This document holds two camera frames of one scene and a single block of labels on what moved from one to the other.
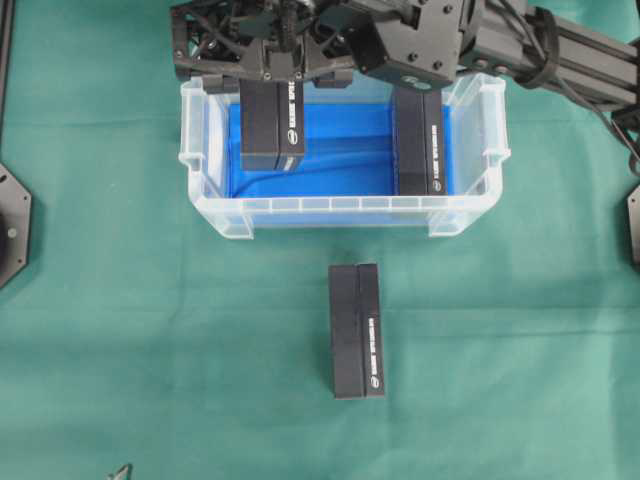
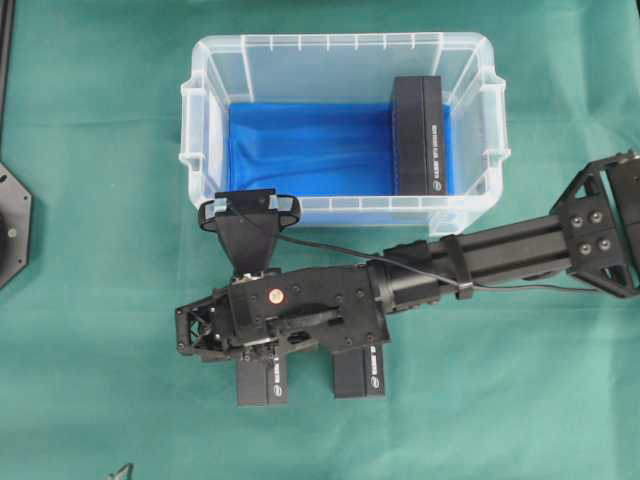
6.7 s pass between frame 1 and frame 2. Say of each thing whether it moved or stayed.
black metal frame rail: stayed
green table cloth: stayed
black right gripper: moved
